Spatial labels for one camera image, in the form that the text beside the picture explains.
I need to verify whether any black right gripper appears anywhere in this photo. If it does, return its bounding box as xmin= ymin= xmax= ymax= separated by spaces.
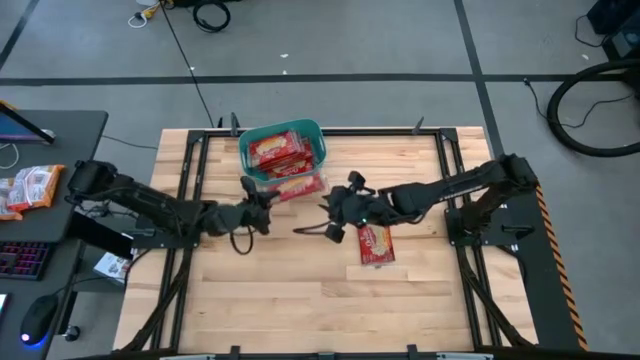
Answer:
xmin=319 ymin=170 xmax=387 ymax=245

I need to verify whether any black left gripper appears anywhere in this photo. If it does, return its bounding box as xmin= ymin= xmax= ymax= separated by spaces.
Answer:
xmin=235 ymin=175 xmax=282 ymax=237

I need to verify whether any red popcorn bag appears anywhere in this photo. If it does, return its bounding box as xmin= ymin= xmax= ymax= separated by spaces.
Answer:
xmin=266 ymin=141 xmax=317 ymax=181
xmin=248 ymin=130 xmax=307 ymax=171
xmin=272 ymin=172 xmax=328 ymax=203
xmin=356 ymin=224 xmax=397 ymax=267

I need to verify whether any teal plastic basket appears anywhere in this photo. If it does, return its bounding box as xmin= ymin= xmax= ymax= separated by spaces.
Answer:
xmin=237 ymin=118 xmax=328 ymax=189

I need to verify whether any white printed booklet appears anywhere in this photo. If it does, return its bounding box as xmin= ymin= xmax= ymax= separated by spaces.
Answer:
xmin=93 ymin=250 xmax=133 ymax=287

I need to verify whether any black office desk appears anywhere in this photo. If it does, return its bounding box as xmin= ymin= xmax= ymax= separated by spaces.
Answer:
xmin=0 ymin=109 xmax=110 ymax=360

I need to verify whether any black mat with hazard stripe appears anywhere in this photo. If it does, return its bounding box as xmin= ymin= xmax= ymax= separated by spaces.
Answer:
xmin=479 ymin=183 xmax=592 ymax=354

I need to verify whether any orange white snack bag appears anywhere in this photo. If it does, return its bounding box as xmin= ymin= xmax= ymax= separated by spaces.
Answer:
xmin=0 ymin=177 xmax=24 ymax=222
xmin=6 ymin=164 xmax=67 ymax=212

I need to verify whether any large black hoop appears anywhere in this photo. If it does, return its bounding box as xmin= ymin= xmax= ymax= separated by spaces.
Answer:
xmin=545 ymin=58 xmax=640 ymax=159

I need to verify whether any black backlit keyboard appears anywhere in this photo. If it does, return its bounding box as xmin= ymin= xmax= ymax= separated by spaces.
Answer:
xmin=0 ymin=240 xmax=54 ymax=282

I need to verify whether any tilted computer monitor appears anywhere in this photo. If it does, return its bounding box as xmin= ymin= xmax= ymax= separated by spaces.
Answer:
xmin=0 ymin=101 xmax=57 ymax=146

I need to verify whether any black computer mouse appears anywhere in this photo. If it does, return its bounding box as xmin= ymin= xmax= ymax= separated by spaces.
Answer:
xmin=19 ymin=293 xmax=61 ymax=347

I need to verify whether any black equipment box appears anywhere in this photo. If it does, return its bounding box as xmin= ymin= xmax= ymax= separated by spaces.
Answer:
xmin=586 ymin=0 xmax=640 ymax=62

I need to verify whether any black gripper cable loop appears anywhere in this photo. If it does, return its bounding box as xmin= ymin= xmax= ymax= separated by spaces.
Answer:
xmin=228 ymin=227 xmax=255 ymax=257

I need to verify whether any black table frame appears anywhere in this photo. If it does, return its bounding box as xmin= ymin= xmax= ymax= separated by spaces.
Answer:
xmin=118 ymin=112 xmax=539 ymax=360

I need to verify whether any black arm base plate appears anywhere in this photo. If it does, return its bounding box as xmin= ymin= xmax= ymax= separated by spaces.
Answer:
xmin=121 ymin=226 xmax=202 ymax=251
xmin=444 ymin=204 xmax=537 ymax=248

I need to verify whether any long black floor cable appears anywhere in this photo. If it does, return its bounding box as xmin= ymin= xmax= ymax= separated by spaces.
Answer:
xmin=158 ymin=0 xmax=217 ymax=129

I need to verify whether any coiled black cable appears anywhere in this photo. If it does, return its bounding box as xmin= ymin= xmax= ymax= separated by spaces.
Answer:
xmin=191 ymin=0 xmax=233 ymax=35

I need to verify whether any white and yellow cable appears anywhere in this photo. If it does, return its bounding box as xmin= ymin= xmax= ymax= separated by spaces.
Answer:
xmin=126 ymin=0 xmax=167 ymax=30

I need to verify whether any thin black floor cable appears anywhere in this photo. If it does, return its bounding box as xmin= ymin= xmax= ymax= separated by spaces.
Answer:
xmin=521 ymin=76 xmax=637 ymax=130

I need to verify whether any white desk cable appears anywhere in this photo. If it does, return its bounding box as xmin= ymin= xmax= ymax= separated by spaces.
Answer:
xmin=0 ymin=142 xmax=21 ymax=171

